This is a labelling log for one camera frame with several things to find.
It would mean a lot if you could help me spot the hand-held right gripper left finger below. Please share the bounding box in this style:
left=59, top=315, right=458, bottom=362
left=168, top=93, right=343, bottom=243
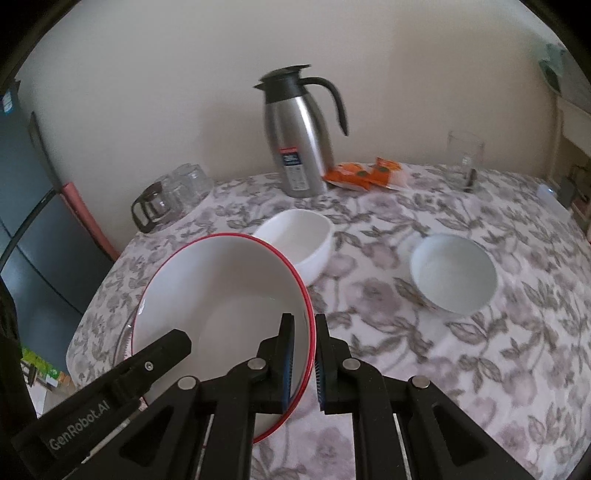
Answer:
left=92, top=313, right=296, bottom=480

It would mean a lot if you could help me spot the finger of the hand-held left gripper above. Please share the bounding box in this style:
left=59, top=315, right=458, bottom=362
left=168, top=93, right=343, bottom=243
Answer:
left=113, top=329, right=192, bottom=401

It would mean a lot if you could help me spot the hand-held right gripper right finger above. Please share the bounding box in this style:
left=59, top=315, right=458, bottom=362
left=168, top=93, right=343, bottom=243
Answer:
left=314, top=314, right=536, bottom=480

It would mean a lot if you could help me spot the red rimmed white plate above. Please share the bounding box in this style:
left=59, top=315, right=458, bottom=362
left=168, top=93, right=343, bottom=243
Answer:
left=130, top=233, right=317, bottom=445

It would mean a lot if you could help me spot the white square bowl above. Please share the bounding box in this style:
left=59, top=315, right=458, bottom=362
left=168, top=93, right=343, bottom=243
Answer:
left=252, top=209, right=334, bottom=288

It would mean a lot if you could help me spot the white bowl with red emblem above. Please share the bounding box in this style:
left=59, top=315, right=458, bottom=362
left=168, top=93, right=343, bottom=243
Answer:
left=410, top=233, right=499, bottom=319

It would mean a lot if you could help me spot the green box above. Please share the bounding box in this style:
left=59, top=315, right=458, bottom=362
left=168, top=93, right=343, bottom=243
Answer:
left=21, top=346, right=65, bottom=393

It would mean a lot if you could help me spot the floral tablecloth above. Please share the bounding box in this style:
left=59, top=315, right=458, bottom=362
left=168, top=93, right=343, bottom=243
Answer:
left=66, top=161, right=591, bottom=480

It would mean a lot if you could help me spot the pink rolled mat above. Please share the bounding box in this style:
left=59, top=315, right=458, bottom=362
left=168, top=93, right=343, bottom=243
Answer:
left=62, top=182, right=122, bottom=261

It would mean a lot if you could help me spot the clear drinking glass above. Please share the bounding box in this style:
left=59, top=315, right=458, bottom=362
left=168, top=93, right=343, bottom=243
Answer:
left=159, top=175, right=188, bottom=210
left=178, top=162, right=214, bottom=204

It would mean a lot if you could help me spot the dark refrigerator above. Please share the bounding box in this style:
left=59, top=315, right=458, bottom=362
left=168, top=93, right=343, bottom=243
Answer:
left=0, top=80, right=116, bottom=324

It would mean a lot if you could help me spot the orange snack packet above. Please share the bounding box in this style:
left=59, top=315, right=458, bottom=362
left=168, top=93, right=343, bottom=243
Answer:
left=372, top=157, right=409, bottom=192
left=323, top=161, right=376, bottom=192

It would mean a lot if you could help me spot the stainless steel thermos jug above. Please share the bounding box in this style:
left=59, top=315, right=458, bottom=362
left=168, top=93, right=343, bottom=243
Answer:
left=253, top=65, right=349, bottom=199

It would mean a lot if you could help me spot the clear glass mug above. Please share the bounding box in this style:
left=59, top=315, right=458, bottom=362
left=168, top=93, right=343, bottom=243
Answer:
left=445, top=130, right=485, bottom=192

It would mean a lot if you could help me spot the small white box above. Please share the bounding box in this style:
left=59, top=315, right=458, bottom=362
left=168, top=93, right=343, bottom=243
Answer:
left=538, top=184, right=571, bottom=210

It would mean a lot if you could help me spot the beige cabinet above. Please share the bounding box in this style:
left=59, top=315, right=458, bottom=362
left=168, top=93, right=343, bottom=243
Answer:
left=538, top=41, right=591, bottom=241

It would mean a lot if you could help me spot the glass teapot with black handle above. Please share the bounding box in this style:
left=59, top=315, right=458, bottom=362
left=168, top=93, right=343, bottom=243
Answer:
left=130, top=181, right=178, bottom=234

